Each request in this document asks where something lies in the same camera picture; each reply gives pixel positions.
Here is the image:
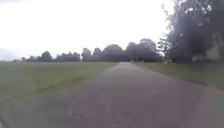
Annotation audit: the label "row of trees on horizon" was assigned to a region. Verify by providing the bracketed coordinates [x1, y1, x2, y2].
[13, 38, 164, 64]

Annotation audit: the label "grey asphalt path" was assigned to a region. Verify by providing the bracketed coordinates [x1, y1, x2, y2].
[0, 61, 224, 128]

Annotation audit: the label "green grass field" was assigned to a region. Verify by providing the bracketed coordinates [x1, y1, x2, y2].
[0, 61, 118, 111]

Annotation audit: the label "grass verge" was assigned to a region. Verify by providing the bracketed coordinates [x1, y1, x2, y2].
[134, 61, 224, 91]

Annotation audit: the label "large dark trees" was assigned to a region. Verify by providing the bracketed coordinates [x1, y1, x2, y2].
[158, 0, 224, 65]

